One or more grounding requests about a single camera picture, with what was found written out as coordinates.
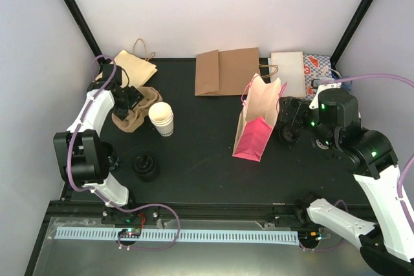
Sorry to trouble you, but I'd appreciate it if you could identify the cake print paper bag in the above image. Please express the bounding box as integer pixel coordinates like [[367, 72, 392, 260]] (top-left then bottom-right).
[[232, 74, 287, 162]]

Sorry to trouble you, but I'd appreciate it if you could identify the brown kraft paper bag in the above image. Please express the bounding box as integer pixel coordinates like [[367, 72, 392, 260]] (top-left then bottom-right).
[[195, 47, 260, 96]]

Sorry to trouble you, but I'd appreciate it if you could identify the black cup lid stack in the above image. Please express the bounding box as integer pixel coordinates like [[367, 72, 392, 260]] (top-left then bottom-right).
[[279, 125, 299, 143]]

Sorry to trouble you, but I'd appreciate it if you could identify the tan paper bag with handles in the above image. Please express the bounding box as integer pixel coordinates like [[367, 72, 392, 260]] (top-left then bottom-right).
[[114, 38, 158, 88]]

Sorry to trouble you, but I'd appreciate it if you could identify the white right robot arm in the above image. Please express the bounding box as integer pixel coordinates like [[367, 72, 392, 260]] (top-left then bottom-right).
[[278, 88, 413, 275]]

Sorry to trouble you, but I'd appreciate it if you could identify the red blue patterned bag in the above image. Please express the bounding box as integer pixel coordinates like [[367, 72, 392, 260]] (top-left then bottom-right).
[[303, 54, 339, 95]]

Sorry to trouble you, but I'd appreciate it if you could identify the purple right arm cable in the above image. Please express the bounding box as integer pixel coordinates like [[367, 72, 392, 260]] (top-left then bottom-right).
[[310, 73, 414, 251]]

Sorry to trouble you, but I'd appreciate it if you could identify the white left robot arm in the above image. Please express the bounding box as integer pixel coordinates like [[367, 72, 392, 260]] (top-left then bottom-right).
[[53, 87, 144, 224]]

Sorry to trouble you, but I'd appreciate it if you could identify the brown pulp cup carrier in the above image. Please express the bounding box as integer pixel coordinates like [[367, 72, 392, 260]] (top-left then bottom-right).
[[111, 87, 163, 133]]

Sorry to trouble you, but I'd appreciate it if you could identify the stack of black lids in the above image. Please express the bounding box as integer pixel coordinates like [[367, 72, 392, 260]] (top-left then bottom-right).
[[133, 153, 160, 182]]

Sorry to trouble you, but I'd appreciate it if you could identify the white perforated front rail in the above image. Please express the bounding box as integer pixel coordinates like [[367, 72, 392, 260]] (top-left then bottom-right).
[[54, 227, 300, 246]]

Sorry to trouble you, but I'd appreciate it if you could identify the white paper coffee cup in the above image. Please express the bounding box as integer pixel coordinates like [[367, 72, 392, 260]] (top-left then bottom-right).
[[148, 102, 174, 137]]

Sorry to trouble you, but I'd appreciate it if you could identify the white paper bag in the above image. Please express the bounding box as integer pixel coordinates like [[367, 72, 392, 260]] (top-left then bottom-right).
[[259, 51, 306, 98]]

